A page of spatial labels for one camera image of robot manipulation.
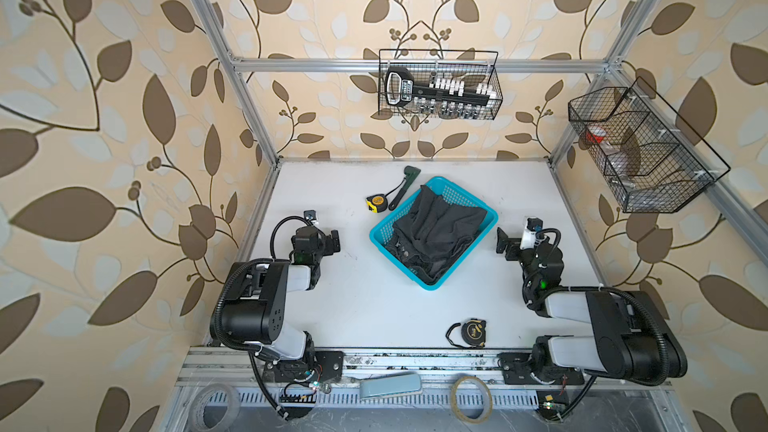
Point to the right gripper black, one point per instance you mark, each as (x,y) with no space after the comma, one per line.
(508,243)

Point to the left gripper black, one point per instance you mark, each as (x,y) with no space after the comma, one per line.
(327,241)

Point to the black trousers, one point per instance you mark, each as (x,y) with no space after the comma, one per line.
(433,235)

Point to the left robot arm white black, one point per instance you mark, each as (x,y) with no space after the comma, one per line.
(250,312)

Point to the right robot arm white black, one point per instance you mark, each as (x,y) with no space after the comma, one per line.
(629,339)

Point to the yellow black tape measure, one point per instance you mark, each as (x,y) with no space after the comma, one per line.
(377,203)

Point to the red white item in basket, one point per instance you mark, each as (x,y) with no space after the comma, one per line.
(594,134)

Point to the light blue flat case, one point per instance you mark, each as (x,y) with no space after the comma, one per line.
(394,385)

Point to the black socket set holder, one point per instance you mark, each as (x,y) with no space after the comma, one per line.
(401,88)

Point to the small round circuit board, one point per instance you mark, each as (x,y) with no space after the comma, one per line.
(550,406)

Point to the clear tape roll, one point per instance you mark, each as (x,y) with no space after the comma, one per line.
(215,408)

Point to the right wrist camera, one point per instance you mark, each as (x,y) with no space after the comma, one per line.
(530,237)

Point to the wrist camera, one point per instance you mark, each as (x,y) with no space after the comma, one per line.
(530,237)
(310,215)

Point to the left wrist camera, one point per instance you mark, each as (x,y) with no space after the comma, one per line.
(310,215)

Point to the black tape measure with strap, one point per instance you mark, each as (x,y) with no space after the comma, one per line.
(473,334)

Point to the dark green handled tool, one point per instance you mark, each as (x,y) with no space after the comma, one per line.
(410,175)

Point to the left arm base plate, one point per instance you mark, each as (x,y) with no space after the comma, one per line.
(323,366)

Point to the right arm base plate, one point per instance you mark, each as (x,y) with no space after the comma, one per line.
(519,368)

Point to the rear black wire basket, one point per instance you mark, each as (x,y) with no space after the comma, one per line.
(473,69)

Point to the aluminium frame rail front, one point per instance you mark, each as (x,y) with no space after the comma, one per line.
(346,367)

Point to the side black wire basket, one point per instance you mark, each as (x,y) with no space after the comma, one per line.
(654,158)

